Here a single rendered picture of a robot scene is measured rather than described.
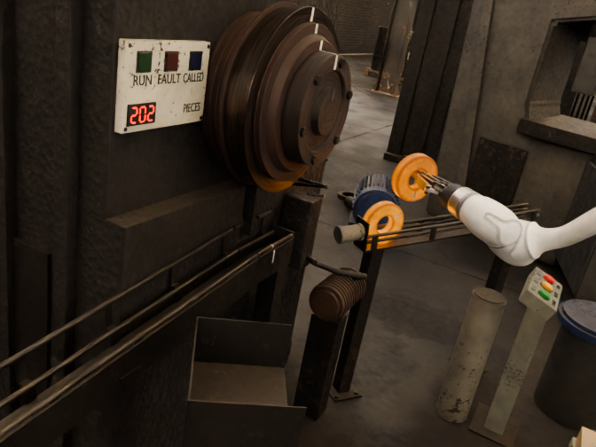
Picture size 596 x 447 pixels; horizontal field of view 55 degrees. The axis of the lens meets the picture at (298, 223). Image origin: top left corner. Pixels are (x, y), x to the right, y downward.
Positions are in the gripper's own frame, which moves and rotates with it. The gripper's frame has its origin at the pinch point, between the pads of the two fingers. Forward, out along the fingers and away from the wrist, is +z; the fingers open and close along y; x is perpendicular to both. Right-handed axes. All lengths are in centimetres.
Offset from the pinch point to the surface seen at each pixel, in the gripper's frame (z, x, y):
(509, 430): -33, -90, 51
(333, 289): -2.8, -39.2, -21.9
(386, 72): 702, -94, 493
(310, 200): 7.2, -12.6, -31.2
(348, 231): 7.5, -24.2, -14.5
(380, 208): 8.0, -16.2, -3.7
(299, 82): -14, 27, -54
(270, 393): -51, -29, -67
